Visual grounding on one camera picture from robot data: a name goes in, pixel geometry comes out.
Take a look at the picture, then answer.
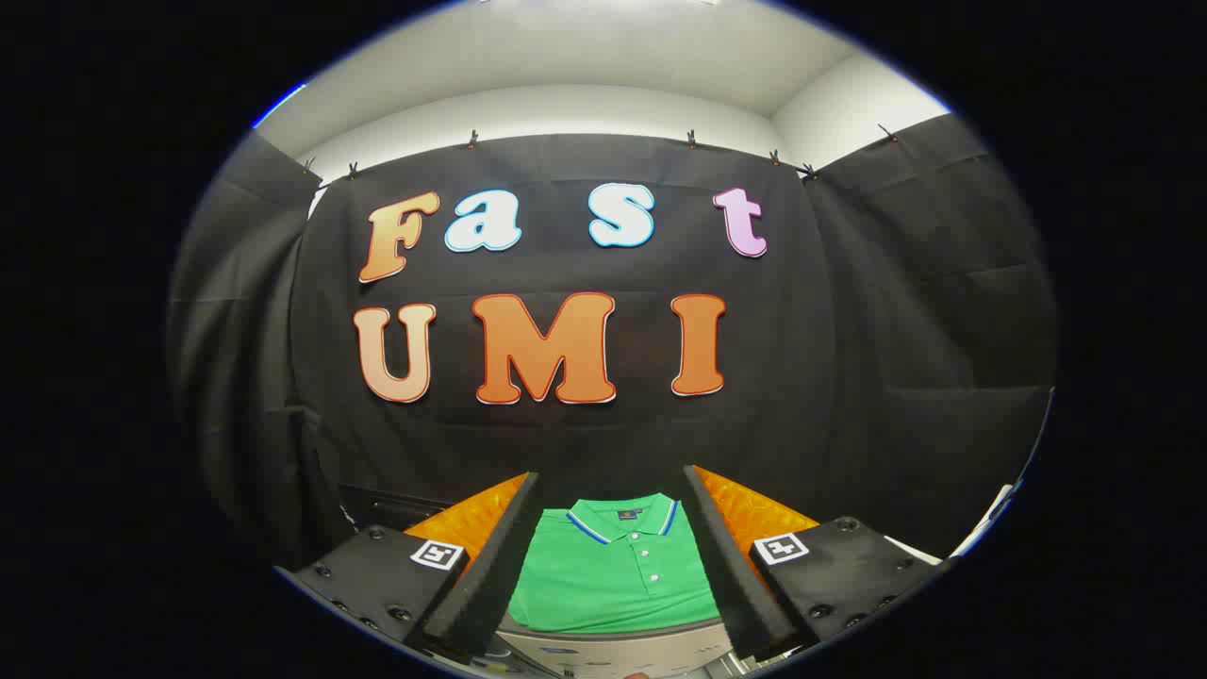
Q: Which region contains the green polo shirt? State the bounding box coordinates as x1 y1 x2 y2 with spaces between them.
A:
507 492 722 635

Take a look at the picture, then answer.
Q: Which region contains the white printed paper sheet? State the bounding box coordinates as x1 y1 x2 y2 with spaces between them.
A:
948 483 1024 559

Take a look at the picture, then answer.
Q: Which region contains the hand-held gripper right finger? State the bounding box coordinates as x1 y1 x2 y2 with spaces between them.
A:
683 464 949 663

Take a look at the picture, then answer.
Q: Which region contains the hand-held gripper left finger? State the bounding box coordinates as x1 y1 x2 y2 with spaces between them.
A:
279 472 544 663

